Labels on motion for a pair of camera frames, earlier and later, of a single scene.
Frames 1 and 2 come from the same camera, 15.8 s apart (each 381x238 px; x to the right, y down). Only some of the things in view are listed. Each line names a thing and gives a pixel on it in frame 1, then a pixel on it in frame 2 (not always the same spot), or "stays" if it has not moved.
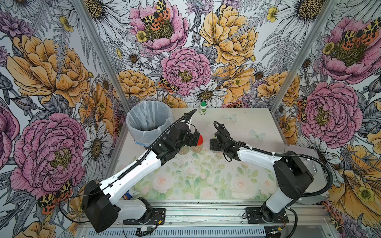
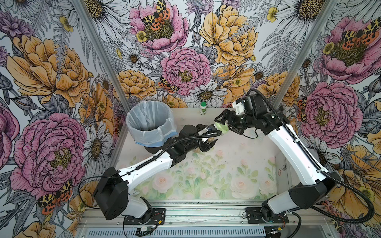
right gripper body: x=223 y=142 → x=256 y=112
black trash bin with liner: x=149 y=121 stays
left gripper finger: x=194 y=143 → x=204 y=147
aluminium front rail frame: x=182 y=220 stays
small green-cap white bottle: x=203 y=108 stays
